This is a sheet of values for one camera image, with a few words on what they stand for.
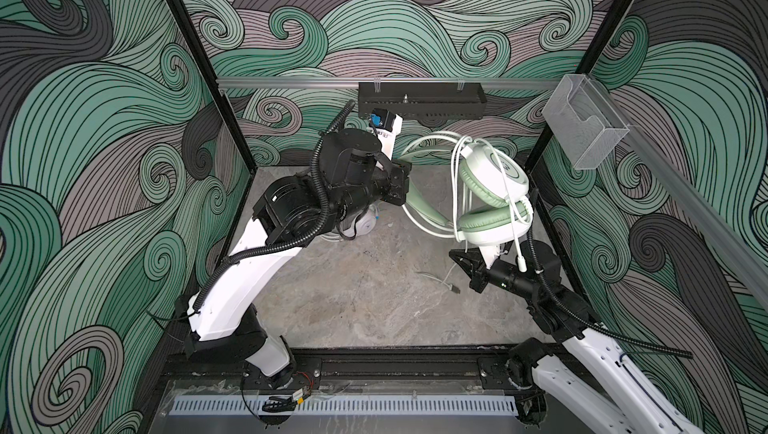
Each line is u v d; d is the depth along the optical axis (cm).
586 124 79
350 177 36
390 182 45
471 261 63
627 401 43
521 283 56
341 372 74
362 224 95
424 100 93
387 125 42
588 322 48
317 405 70
